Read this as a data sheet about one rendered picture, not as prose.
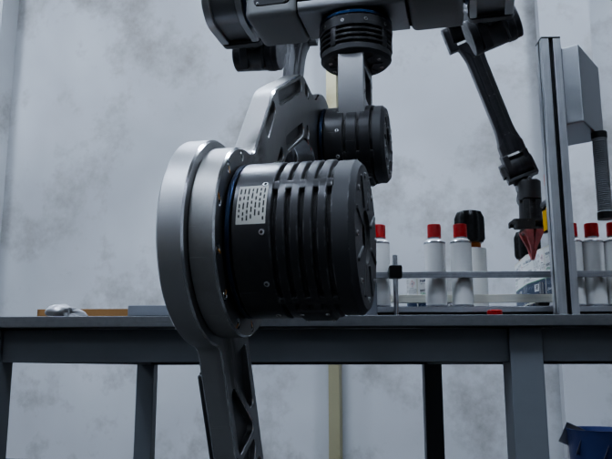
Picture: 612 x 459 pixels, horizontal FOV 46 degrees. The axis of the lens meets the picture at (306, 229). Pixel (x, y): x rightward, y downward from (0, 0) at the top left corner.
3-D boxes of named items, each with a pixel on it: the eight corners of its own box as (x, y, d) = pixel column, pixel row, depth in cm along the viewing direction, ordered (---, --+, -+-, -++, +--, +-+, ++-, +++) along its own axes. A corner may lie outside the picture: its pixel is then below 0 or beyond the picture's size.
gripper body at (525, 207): (507, 230, 187) (506, 202, 189) (547, 230, 187) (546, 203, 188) (514, 225, 181) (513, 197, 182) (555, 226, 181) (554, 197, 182)
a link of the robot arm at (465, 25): (428, -5, 186) (465, -21, 185) (445, 45, 192) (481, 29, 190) (468, 24, 146) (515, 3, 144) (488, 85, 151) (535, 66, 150)
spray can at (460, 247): (472, 308, 177) (468, 226, 181) (475, 306, 172) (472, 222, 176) (450, 308, 177) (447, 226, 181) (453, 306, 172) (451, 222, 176)
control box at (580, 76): (604, 139, 177) (598, 66, 181) (584, 121, 164) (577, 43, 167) (563, 147, 183) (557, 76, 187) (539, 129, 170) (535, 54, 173)
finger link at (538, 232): (510, 261, 186) (508, 226, 188) (538, 261, 186) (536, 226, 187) (516, 257, 179) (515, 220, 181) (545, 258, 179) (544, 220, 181)
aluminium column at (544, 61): (574, 324, 161) (554, 45, 174) (581, 323, 157) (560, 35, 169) (554, 325, 161) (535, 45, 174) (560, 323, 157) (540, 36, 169)
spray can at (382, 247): (390, 309, 178) (388, 227, 182) (392, 307, 173) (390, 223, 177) (369, 309, 178) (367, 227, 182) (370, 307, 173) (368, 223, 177)
